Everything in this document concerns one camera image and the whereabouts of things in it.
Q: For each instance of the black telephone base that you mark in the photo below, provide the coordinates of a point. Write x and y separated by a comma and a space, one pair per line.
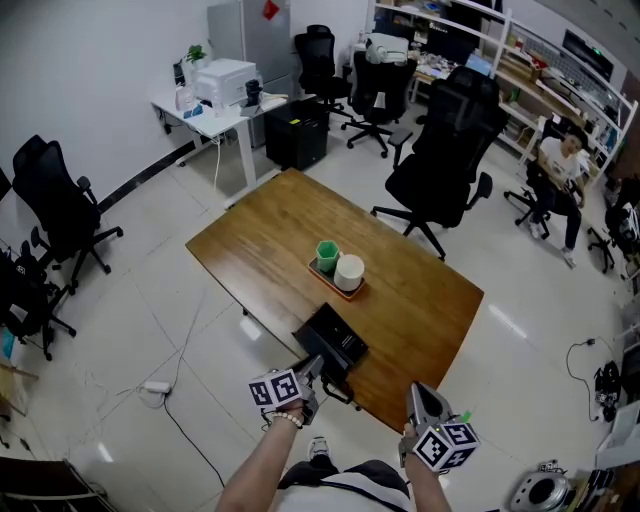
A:
332, 342

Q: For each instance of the black cabinet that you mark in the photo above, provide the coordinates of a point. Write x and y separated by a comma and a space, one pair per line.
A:
296, 134

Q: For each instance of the white power strip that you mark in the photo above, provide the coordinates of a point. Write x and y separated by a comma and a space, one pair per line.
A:
157, 387

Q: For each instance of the dark wooden furniture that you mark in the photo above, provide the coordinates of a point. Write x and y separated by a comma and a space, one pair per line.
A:
45, 487

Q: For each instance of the person's white shirt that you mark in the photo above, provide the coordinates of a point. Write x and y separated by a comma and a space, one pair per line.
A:
345, 495

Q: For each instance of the black coffee maker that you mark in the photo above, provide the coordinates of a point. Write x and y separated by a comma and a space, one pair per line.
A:
253, 92

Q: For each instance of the person's dark trousers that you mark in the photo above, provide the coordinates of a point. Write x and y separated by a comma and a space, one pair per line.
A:
307, 472

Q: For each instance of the person's left forearm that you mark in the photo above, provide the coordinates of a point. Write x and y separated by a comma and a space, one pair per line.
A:
260, 465

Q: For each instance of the orange tray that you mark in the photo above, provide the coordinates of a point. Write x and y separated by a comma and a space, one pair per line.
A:
325, 281

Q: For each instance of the green potted plant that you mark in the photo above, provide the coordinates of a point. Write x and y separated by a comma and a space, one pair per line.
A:
196, 54

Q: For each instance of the person's right hand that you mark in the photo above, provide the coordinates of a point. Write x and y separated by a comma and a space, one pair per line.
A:
410, 432

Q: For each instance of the person's grey shoe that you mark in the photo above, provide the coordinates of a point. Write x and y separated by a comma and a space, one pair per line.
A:
319, 447

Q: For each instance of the green hexagonal cup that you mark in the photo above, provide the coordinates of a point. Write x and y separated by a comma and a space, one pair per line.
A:
328, 254

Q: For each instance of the black monitor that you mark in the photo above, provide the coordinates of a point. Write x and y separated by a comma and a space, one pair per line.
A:
450, 46

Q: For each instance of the red paper decoration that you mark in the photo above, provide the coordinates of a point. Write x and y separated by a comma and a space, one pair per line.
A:
270, 9

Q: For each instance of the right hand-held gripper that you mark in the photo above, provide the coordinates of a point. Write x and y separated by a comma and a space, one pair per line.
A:
442, 445

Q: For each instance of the white shelving unit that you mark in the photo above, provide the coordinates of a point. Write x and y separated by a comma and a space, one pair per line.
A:
540, 75

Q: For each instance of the white round cup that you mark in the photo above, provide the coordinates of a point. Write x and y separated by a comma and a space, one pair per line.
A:
349, 272

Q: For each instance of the pink white jug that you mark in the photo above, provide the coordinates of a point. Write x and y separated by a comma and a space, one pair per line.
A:
182, 97

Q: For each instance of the large black office chair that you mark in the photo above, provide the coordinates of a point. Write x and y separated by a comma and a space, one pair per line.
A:
445, 150

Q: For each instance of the person's right forearm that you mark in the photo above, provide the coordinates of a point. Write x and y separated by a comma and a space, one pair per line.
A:
425, 485

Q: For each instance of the grey refrigerator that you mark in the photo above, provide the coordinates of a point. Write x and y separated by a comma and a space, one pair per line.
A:
260, 40

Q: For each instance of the white desk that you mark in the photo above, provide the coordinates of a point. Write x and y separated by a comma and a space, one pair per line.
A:
220, 122

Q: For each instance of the round metal disc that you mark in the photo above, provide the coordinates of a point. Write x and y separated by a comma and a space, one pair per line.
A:
542, 492

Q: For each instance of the white printer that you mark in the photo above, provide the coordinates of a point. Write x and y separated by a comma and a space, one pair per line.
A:
222, 80

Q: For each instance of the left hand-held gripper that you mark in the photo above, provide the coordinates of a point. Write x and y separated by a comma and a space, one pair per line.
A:
275, 390

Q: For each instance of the white folded bag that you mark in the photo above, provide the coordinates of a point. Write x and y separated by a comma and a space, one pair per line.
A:
387, 49

